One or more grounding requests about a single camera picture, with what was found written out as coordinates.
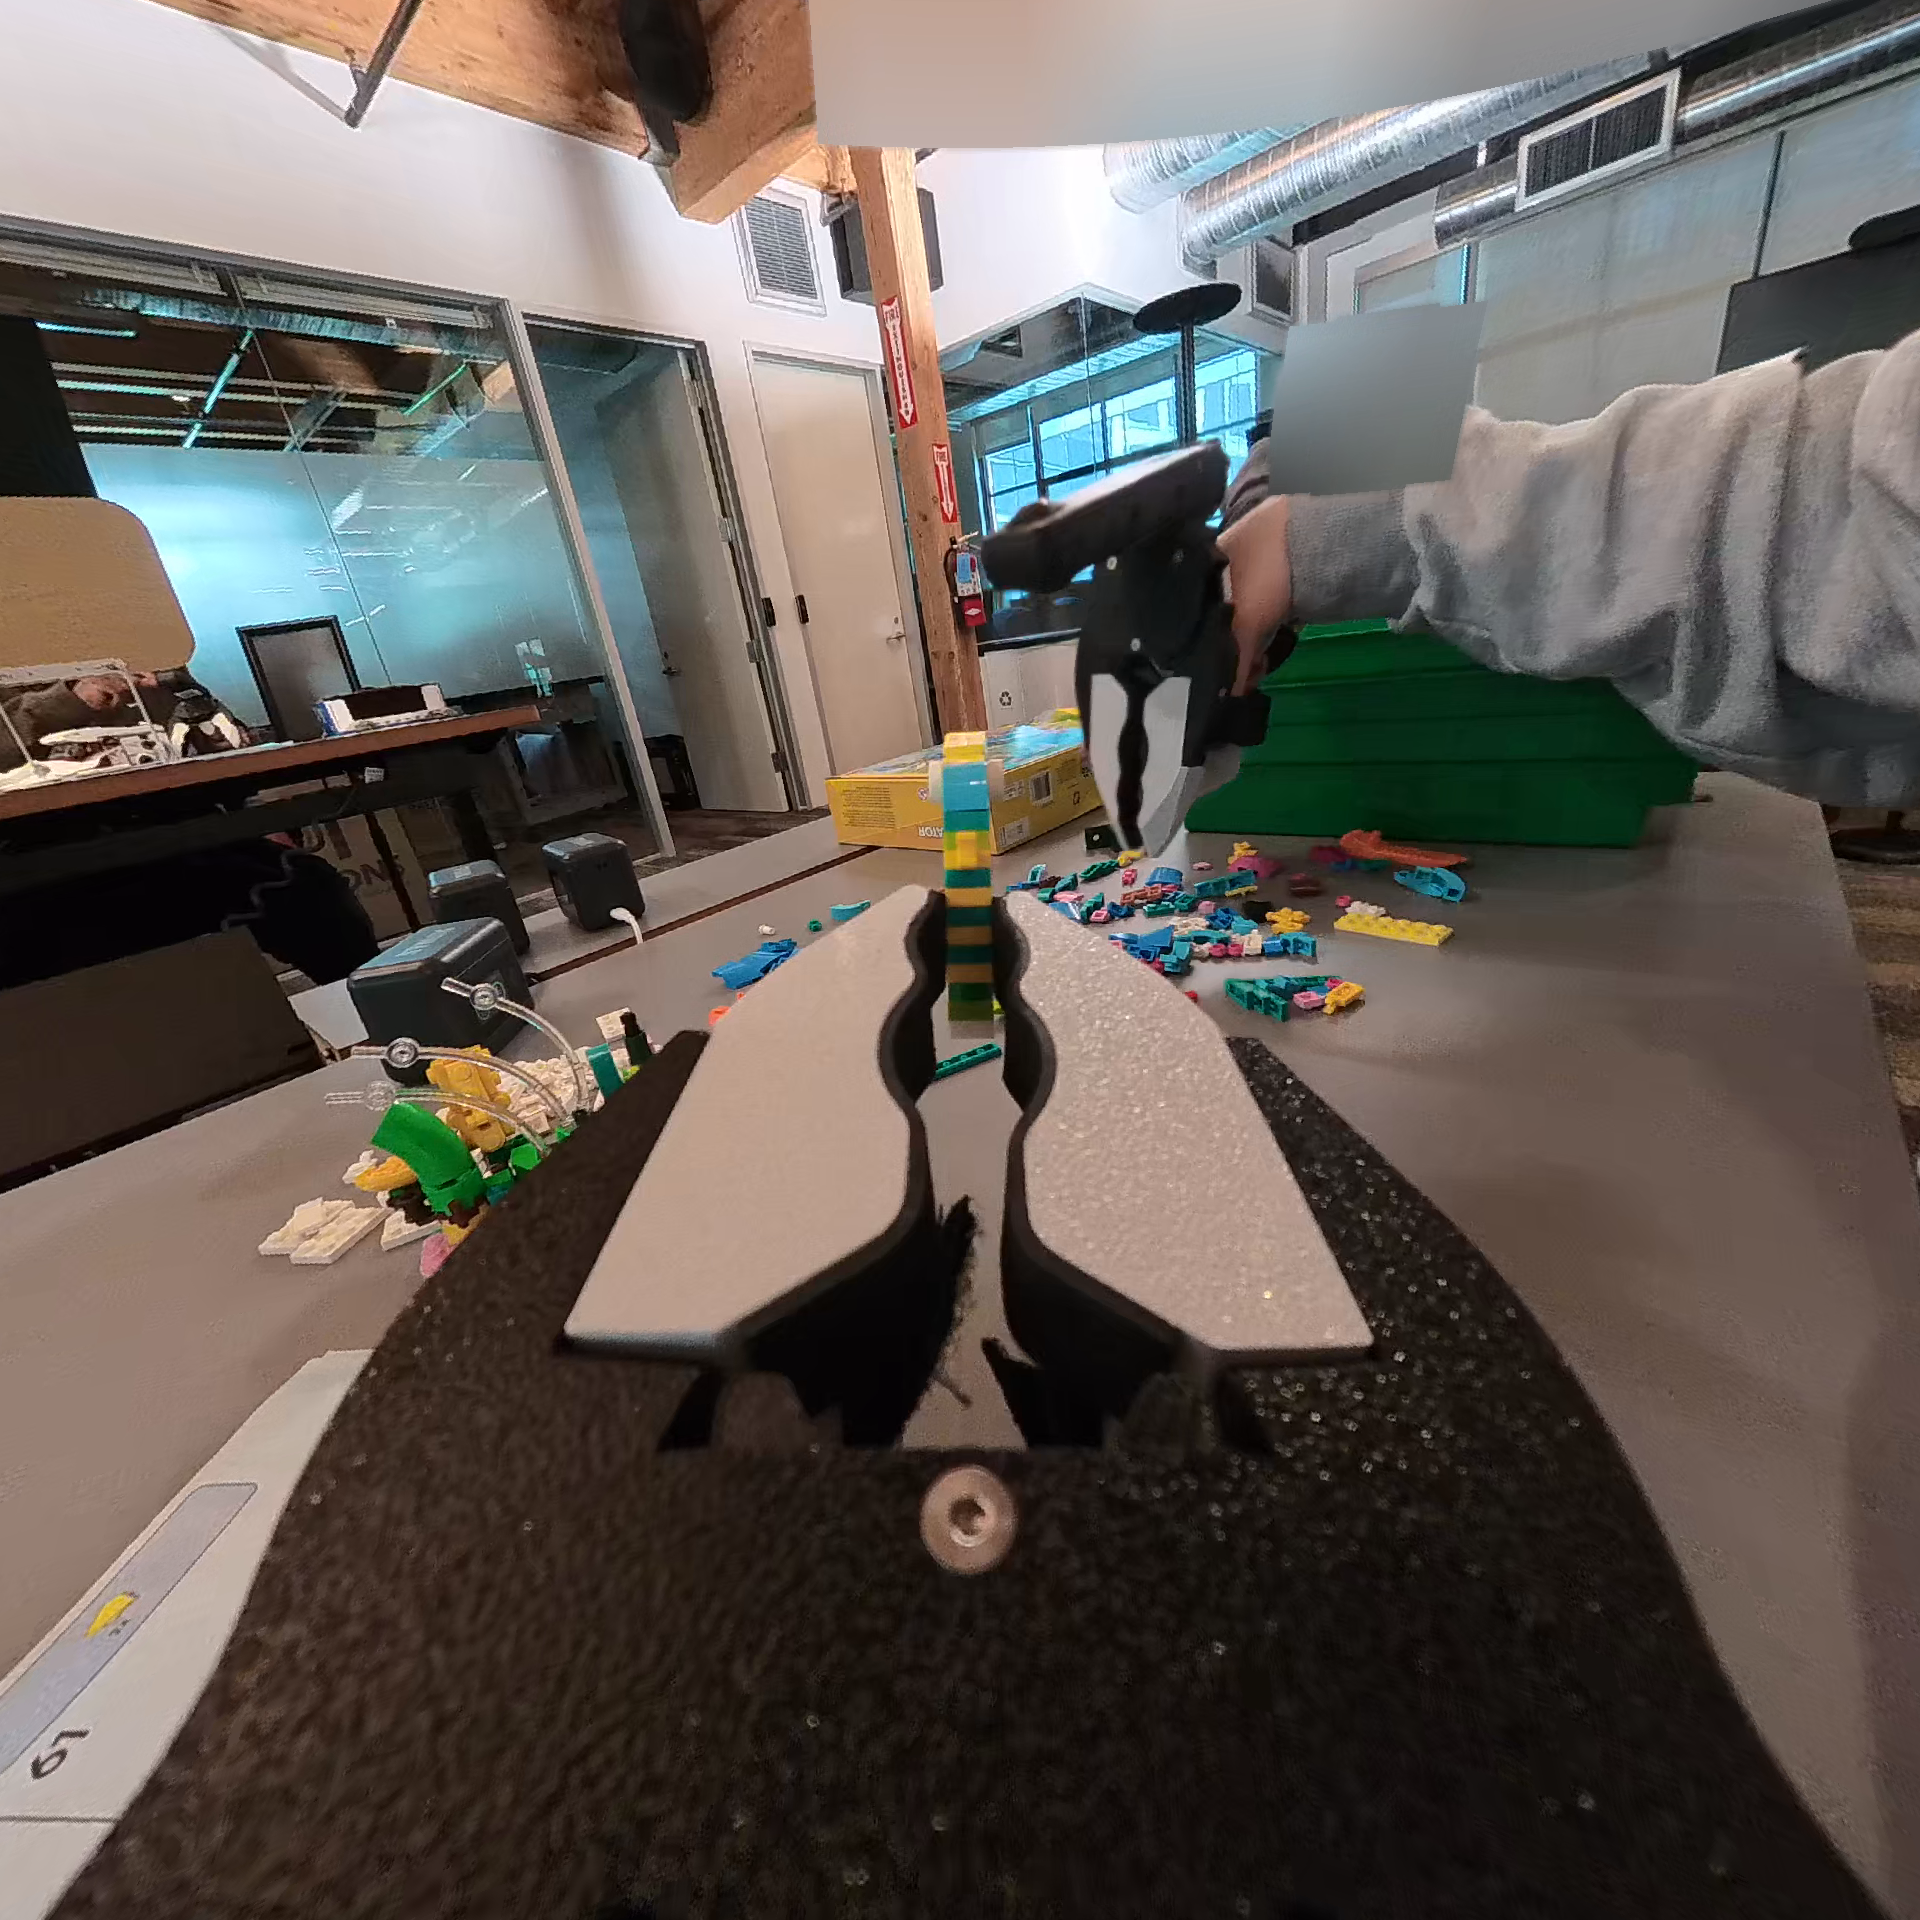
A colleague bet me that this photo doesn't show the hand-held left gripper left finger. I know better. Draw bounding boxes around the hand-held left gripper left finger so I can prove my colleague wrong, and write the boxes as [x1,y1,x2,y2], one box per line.
[558,885,978,1434]

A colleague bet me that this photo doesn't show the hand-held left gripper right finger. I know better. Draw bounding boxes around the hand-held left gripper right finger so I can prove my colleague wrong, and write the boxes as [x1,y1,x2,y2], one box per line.
[995,893,1377,1430]

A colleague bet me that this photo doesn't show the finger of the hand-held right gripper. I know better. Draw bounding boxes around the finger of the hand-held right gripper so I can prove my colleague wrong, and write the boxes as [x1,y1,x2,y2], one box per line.
[1080,666,1168,854]
[1146,683,1247,854]

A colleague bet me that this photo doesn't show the pile of coloured bricks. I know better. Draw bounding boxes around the pile of coloured bricks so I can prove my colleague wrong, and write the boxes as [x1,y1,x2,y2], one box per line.
[711,828,1472,1031]

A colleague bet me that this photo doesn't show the striped brick fish model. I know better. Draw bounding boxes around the striped brick fish model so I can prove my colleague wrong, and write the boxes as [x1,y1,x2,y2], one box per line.
[942,733,1003,1040]

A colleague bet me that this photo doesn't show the person's right forearm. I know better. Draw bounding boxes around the person's right forearm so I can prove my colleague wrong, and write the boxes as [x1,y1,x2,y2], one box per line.
[1274,332,1920,813]

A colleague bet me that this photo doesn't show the grey desk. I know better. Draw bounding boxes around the grey desk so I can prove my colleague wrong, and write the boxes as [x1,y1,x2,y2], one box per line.
[0,773,1908,1920]

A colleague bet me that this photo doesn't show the person's right hand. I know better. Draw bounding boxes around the person's right hand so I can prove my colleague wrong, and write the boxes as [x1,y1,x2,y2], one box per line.
[1212,494,1302,700]

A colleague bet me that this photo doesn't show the yellow brick set box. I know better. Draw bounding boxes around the yellow brick set box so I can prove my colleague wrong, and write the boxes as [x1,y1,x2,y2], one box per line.
[823,720,1107,854]

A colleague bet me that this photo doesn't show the green plastic bin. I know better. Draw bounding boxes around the green plastic bin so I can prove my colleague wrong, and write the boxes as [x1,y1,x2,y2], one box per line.
[1183,615,1704,852]

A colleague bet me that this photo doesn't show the white door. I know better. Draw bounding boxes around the white door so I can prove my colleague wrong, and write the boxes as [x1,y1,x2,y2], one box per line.
[746,348,930,813]

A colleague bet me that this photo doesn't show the black power station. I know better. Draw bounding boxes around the black power station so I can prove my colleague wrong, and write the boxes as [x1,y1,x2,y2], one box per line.
[541,832,649,933]
[348,919,535,1053]
[425,858,530,955]

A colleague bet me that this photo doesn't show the green brick plant model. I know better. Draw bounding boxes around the green brick plant model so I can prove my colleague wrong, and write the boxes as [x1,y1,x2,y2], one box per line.
[330,975,662,1255]

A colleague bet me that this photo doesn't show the pile of white bricks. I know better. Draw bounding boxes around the pile of white bricks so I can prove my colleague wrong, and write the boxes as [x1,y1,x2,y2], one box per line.
[257,1050,601,1267]

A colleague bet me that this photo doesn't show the wooden table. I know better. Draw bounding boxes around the wooden table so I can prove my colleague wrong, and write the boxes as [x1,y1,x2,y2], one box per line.
[0,704,546,903]

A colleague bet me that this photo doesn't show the dark panel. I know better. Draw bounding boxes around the dark panel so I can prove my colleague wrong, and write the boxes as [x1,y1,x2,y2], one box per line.
[0,922,325,1189]

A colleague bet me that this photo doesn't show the black ceiling speaker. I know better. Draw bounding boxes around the black ceiling speaker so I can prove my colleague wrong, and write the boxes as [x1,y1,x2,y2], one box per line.
[617,0,714,131]

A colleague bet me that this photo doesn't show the black monitor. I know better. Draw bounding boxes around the black monitor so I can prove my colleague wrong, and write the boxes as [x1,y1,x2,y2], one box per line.
[240,615,361,744]

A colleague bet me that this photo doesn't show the instruction booklet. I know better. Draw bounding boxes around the instruction booklet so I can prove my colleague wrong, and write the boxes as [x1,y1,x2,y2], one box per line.
[0,1346,377,1920]

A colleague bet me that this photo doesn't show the wooden post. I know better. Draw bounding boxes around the wooden post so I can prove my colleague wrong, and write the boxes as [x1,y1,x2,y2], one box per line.
[846,145,989,744]

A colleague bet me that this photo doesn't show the black wall speaker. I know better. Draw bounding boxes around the black wall speaker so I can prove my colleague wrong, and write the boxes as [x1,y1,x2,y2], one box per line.
[828,187,943,300]

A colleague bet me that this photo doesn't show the silver air duct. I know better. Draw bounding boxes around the silver air duct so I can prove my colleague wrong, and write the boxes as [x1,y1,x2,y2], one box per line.
[1109,0,1920,281]

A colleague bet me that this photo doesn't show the white wall vent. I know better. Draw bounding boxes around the white wall vent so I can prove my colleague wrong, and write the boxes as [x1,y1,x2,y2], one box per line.
[733,187,828,314]

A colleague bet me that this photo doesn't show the duct vent grille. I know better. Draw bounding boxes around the duct vent grille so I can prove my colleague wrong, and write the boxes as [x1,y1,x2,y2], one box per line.
[1514,67,1681,212]

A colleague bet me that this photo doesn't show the black wall screen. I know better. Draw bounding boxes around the black wall screen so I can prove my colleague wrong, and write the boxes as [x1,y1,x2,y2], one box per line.
[1716,262,1920,379]

